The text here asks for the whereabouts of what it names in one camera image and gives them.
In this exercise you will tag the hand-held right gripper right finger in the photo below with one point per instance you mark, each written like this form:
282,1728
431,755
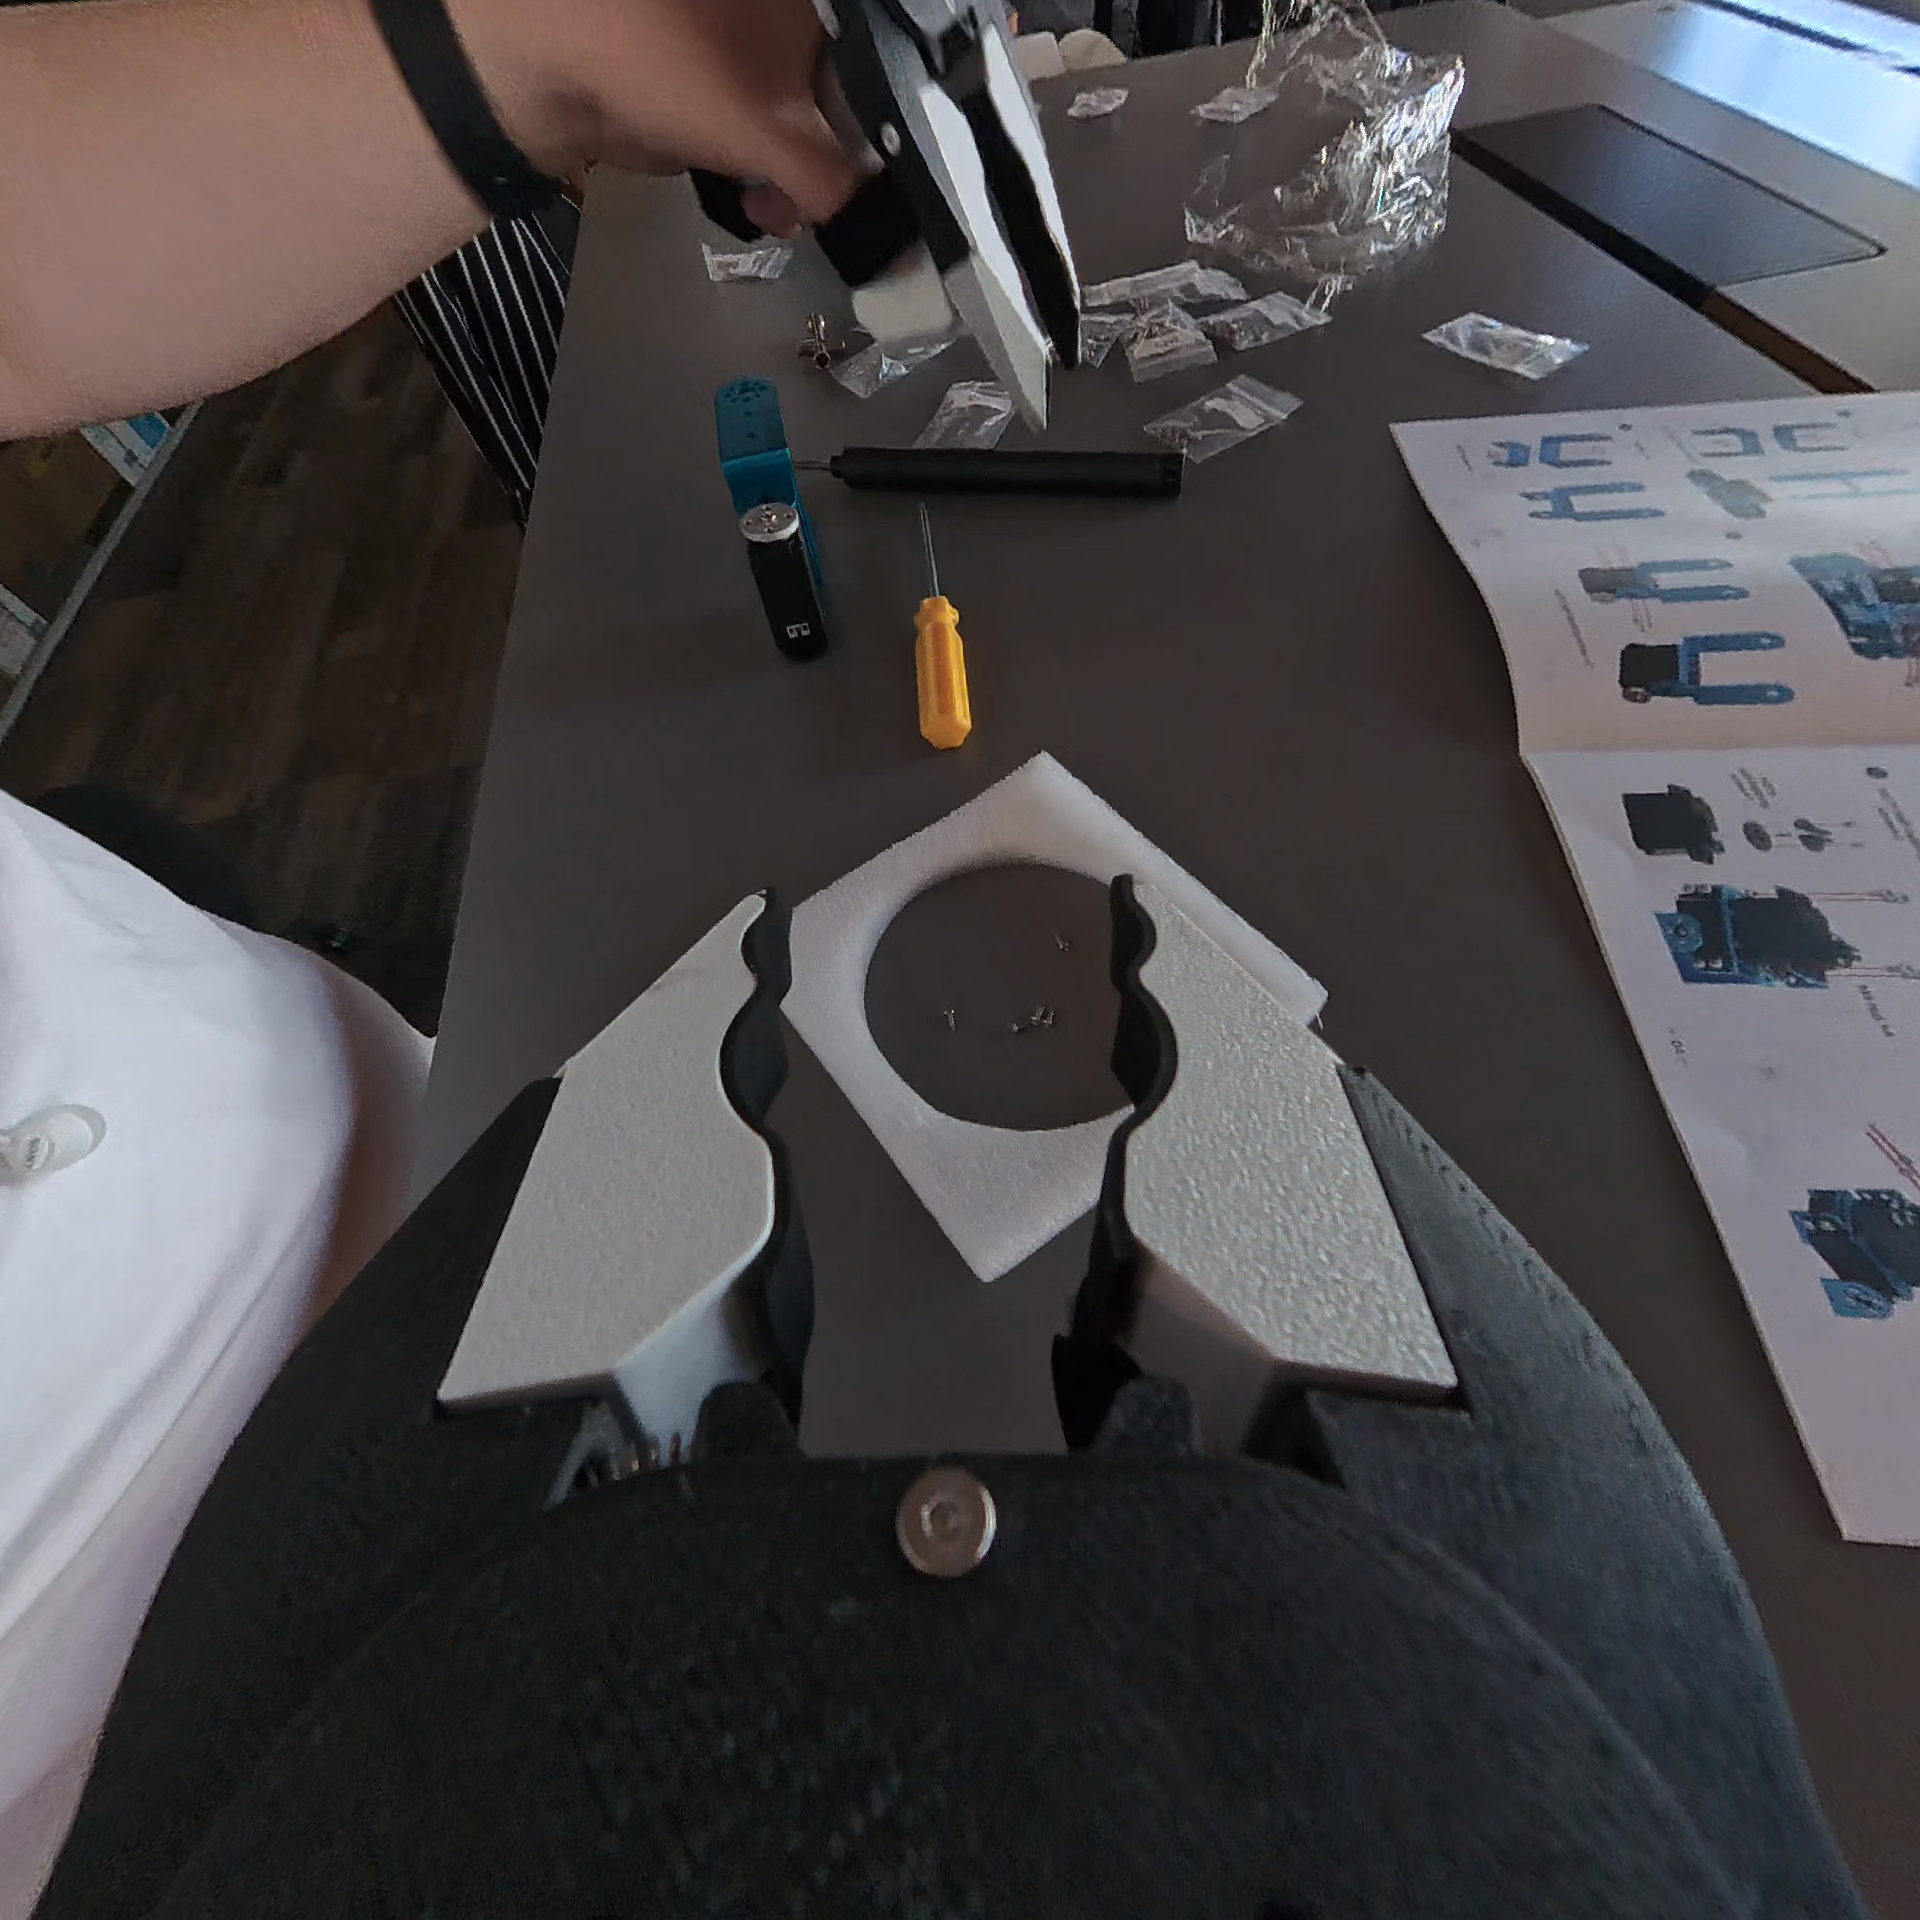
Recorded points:
1276,1201

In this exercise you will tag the small metal part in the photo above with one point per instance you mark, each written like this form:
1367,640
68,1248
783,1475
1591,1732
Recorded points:
822,339

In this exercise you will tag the printed instruction booklet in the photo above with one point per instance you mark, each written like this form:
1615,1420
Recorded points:
1651,675

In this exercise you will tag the white foam square with hole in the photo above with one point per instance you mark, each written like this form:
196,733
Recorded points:
1051,820

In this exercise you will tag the person's left forearm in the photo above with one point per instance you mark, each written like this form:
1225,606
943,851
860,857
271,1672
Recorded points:
196,195

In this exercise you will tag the black white striped cloth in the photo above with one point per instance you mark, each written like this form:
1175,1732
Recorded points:
494,359

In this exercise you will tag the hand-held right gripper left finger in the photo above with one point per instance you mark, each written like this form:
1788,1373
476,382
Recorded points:
630,1201

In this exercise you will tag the grey desk with black inset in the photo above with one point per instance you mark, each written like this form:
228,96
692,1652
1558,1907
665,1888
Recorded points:
1651,195

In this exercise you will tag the black wristband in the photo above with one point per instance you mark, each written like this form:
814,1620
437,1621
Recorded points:
451,107

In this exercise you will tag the person's white shirt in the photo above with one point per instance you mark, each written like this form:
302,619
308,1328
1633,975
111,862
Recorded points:
149,1276

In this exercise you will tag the crumpled clear plastic wrap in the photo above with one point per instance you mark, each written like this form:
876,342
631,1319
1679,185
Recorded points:
1350,165

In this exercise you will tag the scattered small clear screw bags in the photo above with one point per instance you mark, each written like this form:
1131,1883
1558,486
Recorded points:
1230,413

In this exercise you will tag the black electric screwdriver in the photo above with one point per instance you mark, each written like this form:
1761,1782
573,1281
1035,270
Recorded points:
1020,475

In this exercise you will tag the dark grey desk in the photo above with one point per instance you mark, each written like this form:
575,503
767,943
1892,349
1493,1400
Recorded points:
1276,629

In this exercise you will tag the person's left hand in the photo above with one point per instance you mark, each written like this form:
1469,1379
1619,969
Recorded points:
675,89

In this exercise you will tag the black servo motor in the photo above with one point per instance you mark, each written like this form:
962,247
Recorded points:
788,600

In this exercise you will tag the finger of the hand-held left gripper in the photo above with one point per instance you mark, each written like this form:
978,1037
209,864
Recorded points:
1043,224
985,270

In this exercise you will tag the blue servo bracket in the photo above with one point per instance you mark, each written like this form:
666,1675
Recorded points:
746,452

